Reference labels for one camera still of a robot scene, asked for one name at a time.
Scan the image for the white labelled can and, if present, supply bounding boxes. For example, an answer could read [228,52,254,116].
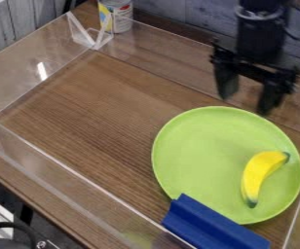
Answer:
[97,0,132,34]

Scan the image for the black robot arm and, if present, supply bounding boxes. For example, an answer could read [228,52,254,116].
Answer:
[210,0,300,116]

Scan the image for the blue plastic block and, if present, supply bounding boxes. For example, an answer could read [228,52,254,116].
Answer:
[162,194,271,249]

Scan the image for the yellow toy banana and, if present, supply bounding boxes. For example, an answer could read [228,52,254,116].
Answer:
[240,151,290,208]

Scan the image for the black cable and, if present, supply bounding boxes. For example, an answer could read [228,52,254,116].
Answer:
[0,222,39,249]

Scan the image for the clear acrylic enclosure wall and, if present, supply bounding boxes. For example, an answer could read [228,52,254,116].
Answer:
[0,11,300,249]

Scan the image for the green round plate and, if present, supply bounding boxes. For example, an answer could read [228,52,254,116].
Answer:
[151,106,300,225]

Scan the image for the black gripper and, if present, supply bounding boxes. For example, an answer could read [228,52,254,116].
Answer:
[210,6,298,116]

